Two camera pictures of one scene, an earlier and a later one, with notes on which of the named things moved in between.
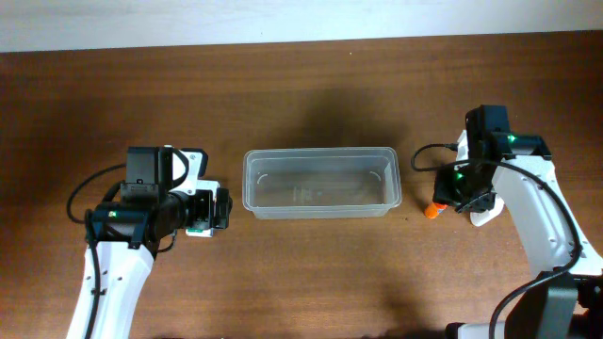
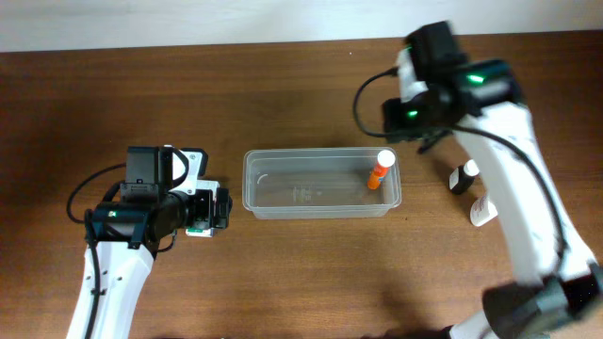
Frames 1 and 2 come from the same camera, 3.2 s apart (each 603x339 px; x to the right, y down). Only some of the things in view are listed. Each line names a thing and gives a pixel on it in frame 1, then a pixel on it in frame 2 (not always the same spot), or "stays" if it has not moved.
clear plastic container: [361, 183] stays
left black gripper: [221, 210] stays
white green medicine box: [200, 232] stays
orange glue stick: [432, 210] → [380, 170]
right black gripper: [448, 191] → [433, 139]
